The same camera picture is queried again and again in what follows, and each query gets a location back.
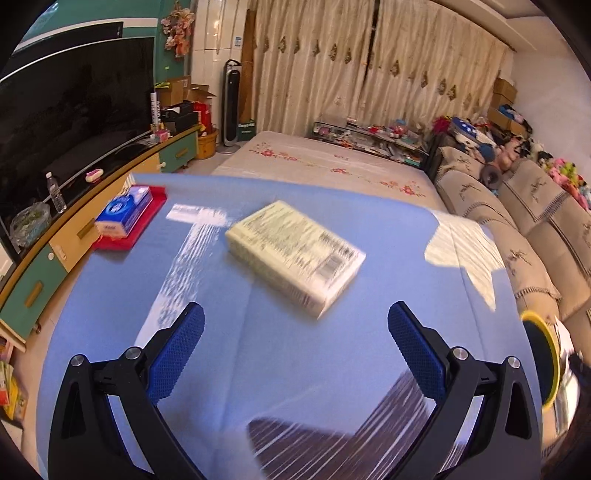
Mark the pale yellow cardboard box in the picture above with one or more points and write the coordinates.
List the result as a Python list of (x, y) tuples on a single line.
[(295, 254)]

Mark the white standing air conditioner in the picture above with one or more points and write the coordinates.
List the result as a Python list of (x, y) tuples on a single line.
[(217, 55)]

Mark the dark bin with yellow rim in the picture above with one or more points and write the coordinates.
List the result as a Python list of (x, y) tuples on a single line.
[(541, 355)]

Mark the small pink white item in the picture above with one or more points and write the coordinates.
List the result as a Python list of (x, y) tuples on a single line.
[(94, 174)]

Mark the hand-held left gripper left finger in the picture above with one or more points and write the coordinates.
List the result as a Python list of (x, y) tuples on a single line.
[(175, 350)]

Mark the grey tower fan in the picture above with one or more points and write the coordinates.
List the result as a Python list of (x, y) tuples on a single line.
[(230, 106)]

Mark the stacked cardboard boxes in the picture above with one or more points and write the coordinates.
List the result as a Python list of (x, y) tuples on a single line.
[(503, 94)]

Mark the cluttered glass coffee table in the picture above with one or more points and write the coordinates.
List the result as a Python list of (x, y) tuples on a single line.
[(369, 138)]

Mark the brown wooden board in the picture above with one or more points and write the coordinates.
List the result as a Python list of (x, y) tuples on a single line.
[(250, 64)]

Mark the blue star print cushion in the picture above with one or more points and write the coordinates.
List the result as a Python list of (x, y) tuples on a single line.
[(464, 127)]

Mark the red tray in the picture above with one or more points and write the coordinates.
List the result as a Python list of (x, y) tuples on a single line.
[(141, 230)]

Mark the pile of plush toys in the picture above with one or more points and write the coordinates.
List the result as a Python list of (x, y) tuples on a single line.
[(554, 170)]

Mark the glass ashtray bowl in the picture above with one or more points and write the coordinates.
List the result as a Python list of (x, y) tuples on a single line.
[(30, 224)]

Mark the blue tissue pack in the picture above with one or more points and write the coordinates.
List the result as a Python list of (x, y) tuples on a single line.
[(122, 210)]

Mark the beige embroidered curtain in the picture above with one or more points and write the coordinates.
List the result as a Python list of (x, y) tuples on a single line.
[(314, 69), (434, 64)]

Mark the black suitcase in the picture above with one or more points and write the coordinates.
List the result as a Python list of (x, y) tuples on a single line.
[(435, 157)]

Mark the white printed tube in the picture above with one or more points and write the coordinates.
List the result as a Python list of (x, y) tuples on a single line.
[(154, 113)]

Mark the black box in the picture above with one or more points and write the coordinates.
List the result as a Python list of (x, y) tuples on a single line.
[(180, 119)]

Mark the large curved black television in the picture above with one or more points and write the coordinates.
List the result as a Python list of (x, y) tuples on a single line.
[(69, 129)]

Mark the blue table cover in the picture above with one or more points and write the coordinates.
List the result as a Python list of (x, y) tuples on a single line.
[(231, 346)]

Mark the artificial flower decoration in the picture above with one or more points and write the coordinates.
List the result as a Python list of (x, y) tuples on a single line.
[(178, 27)]

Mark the green carton box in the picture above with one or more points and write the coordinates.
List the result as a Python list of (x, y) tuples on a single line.
[(246, 130)]

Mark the yellow woven basket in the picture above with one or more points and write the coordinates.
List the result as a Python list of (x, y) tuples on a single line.
[(207, 145)]

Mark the beige sofa with deer covers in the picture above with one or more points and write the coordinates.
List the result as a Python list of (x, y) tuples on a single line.
[(531, 240)]

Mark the shelf of books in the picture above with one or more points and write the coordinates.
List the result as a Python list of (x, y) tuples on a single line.
[(11, 383)]

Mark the open cardboard box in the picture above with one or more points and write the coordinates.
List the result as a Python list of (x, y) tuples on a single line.
[(201, 94), (174, 92)]

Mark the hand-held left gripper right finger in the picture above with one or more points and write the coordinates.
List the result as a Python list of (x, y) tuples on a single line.
[(415, 350)]

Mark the floral sheet mattress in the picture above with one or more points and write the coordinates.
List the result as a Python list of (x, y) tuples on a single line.
[(323, 170)]

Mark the teal yellow television cabinet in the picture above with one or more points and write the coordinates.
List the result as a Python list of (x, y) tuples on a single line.
[(69, 240)]

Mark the clear water bottle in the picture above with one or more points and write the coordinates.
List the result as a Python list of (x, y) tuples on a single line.
[(55, 194)]

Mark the red bag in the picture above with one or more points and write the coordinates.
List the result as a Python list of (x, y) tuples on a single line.
[(203, 117)]

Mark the small pink box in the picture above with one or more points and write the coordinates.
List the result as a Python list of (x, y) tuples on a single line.
[(161, 135)]

